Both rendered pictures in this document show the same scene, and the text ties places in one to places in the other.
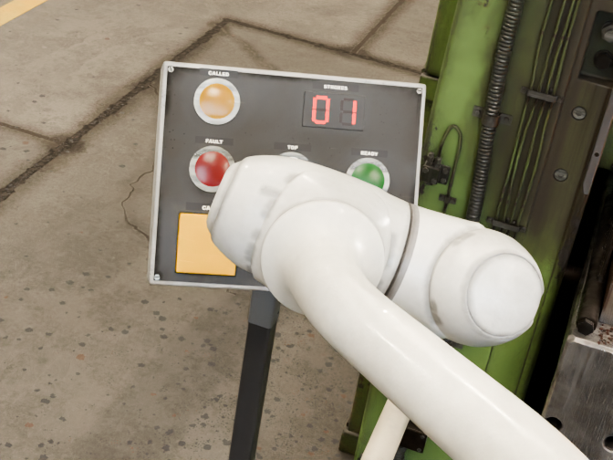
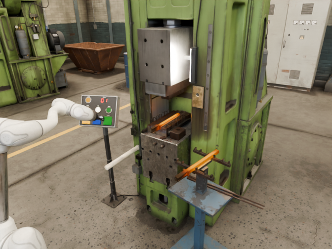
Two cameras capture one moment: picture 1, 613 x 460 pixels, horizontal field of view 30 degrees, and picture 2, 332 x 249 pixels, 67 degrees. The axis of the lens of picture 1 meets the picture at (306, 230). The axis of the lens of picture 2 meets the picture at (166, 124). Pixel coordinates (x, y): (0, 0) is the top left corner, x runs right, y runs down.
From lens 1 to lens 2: 1.37 m
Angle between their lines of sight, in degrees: 19
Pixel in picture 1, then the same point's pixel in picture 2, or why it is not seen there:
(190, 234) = not seen: hidden behind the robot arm
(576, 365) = (142, 138)
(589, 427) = (146, 148)
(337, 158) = (104, 107)
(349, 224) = (60, 103)
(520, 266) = (79, 108)
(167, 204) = not seen: hidden behind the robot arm
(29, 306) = (112, 147)
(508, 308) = (77, 113)
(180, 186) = not seen: hidden behind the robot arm
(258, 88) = (94, 98)
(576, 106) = (145, 99)
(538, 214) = (146, 117)
